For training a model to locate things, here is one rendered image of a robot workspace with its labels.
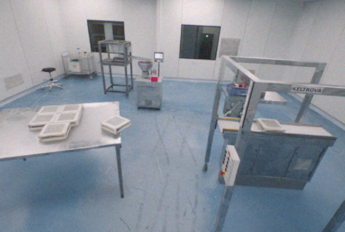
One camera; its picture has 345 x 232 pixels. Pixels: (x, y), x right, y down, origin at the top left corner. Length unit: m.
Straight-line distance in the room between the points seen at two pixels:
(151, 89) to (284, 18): 5.30
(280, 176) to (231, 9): 5.52
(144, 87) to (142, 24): 3.17
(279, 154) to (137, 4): 6.09
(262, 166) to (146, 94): 2.91
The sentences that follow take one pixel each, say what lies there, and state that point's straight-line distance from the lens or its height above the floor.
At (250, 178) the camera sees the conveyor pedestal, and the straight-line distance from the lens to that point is 2.85.
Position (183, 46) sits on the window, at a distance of 6.89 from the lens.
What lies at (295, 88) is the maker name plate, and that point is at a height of 1.70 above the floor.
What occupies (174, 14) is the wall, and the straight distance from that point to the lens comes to 6.85.
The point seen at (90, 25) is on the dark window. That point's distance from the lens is 7.56.
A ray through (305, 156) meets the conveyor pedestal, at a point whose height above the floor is 0.60.
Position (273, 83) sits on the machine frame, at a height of 1.72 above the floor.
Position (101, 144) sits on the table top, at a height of 0.87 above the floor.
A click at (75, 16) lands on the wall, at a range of 7.78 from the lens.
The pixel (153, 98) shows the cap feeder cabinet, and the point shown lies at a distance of 4.40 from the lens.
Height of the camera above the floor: 2.03
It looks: 26 degrees down
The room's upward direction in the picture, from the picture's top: 3 degrees clockwise
